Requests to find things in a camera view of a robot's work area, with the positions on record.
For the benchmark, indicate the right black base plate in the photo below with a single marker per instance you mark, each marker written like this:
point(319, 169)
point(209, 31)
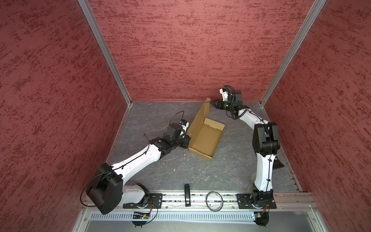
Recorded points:
point(245, 201)

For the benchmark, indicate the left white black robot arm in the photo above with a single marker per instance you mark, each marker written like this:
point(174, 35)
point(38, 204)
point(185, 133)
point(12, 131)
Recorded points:
point(108, 188)

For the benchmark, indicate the black handle bar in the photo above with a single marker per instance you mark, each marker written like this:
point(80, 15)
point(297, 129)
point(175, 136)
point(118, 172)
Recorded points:
point(187, 195)

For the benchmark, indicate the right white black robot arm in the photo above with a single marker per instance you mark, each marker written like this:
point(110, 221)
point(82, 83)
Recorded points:
point(265, 142)

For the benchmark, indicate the aluminium frame rail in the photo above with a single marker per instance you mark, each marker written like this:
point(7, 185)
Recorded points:
point(227, 201)

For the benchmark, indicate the left circuit board connector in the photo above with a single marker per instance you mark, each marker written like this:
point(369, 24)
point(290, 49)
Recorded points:
point(140, 216)

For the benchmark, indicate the circuit board connector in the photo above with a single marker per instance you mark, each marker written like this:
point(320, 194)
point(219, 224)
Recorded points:
point(262, 219)
point(140, 216)

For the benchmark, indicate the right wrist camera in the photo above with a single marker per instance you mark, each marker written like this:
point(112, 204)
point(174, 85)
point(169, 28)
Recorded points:
point(229, 95)

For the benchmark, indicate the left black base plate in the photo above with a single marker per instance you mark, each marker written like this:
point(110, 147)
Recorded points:
point(155, 200)

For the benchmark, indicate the aluminium corner post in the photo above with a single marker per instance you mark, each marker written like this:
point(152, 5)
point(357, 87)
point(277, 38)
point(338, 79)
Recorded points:
point(89, 15)
point(299, 38)

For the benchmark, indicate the white perforated cable duct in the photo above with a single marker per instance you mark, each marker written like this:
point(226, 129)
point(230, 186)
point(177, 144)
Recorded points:
point(183, 216)

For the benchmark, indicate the right circuit board connector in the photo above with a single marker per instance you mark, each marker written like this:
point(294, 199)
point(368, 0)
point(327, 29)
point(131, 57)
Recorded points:
point(262, 219)

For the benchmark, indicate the left aluminium corner post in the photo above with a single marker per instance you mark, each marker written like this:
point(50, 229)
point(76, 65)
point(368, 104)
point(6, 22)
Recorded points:
point(89, 15)

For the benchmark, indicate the right aluminium corner post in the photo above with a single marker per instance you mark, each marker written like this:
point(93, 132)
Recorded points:
point(299, 38)

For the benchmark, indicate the brown cardboard box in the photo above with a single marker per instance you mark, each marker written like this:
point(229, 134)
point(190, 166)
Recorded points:
point(204, 133)

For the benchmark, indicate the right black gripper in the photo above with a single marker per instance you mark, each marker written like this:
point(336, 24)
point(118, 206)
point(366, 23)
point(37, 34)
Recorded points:
point(220, 104)

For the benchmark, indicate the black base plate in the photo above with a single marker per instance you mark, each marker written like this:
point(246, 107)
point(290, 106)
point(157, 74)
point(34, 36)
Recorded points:
point(245, 201)
point(155, 200)

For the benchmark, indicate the black calculator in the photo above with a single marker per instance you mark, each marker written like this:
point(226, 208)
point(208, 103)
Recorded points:
point(277, 164)

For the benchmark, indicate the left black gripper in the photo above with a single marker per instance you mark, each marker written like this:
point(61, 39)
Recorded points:
point(187, 139)

